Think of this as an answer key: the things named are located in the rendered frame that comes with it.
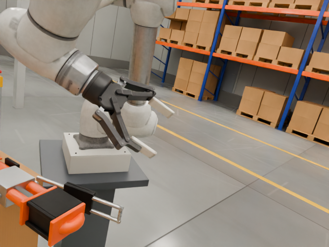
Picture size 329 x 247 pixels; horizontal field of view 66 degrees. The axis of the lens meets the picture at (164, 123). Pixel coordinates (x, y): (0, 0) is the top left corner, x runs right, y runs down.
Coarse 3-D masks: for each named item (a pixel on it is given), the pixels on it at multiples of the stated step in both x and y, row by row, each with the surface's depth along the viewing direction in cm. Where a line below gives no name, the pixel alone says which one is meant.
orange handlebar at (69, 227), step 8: (0, 168) 55; (32, 184) 52; (8, 192) 48; (16, 192) 48; (32, 192) 51; (40, 192) 50; (16, 200) 47; (80, 216) 46; (64, 224) 43; (72, 224) 44; (80, 224) 45; (64, 232) 43; (72, 232) 44
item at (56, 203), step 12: (48, 192) 48; (60, 192) 49; (24, 204) 44; (36, 204) 44; (48, 204) 45; (60, 204) 46; (72, 204) 46; (84, 204) 47; (24, 216) 45; (36, 216) 45; (48, 216) 42; (60, 216) 43; (72, 216) 45; (36, 228) 45; (48, 228) 44; (48, 240) 42; (60, 240) 44
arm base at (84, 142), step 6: (78, 138) 132; (84, 138) 128; (90, 138) 128; (96, 138) 128; (102, 138) 130; (108, 138) 136; (78, 144) 129; (84, 144) 127; (90, 144) 128; (96, 144) 129; (102, 144) 131; (108, 144) 133
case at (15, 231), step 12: (0, 156) 86; (24, 168) 82; (36, 180) 78; (0, 204) 70; (0, 216) 71; (12, 216) 74; (0, 228) 72; (12, 228) 76; (24, 228) 80; (0, 240) 73; (12, 240) 77; (24, 240) 81; (36, 240) 86
